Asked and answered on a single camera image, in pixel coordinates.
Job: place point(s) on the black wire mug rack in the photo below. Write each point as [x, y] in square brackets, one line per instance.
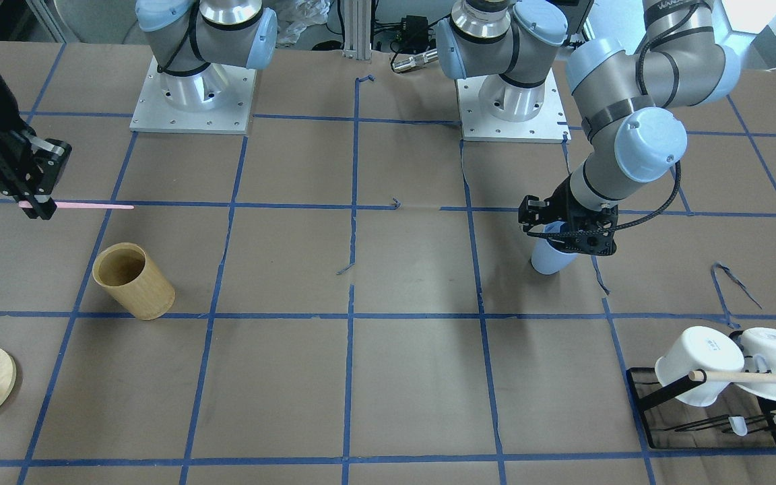
[689, 415]

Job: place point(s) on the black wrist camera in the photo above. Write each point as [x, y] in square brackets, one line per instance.
[533, 211]

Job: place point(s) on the wooden rack dowel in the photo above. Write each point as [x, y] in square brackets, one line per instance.
[705, 376]

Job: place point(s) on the bamboo chopstick holder cup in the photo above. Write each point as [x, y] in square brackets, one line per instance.
[132, 278]

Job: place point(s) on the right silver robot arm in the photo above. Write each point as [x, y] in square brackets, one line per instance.
[188, 36]

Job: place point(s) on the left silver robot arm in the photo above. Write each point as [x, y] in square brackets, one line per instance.
[624, 100]

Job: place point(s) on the light blue plastic cup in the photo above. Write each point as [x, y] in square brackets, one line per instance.
[549, 258]

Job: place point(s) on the aluminium frame post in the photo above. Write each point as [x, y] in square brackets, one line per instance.
[357, 29]

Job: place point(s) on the pink chopstick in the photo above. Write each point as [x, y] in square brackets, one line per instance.
[78, 205]

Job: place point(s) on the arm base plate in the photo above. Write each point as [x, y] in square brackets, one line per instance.
[216, 101]
[492, 110]

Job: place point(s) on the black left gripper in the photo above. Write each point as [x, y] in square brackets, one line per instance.
[562, 201]

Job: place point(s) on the white mug near rack end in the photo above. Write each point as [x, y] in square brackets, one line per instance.
[699, 347]

